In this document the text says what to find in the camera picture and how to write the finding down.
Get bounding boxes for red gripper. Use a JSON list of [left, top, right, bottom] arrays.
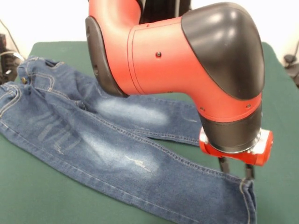
[[198, 129, 274, 182]]

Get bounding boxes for blue denim jeans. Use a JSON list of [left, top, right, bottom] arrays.
[[0, 55, 257, 224]]

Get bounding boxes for dark green table cloth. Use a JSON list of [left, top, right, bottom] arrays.
[[0, 41, 299, 224]]

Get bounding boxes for black floor equipment pile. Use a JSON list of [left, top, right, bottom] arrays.
[[0, 50, 19, 82]]

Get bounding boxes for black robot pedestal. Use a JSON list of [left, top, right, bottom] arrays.
[[139, 0, 195, 24]]

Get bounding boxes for thin grey cable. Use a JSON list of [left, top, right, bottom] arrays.
[[0, 20, 23, 58]]

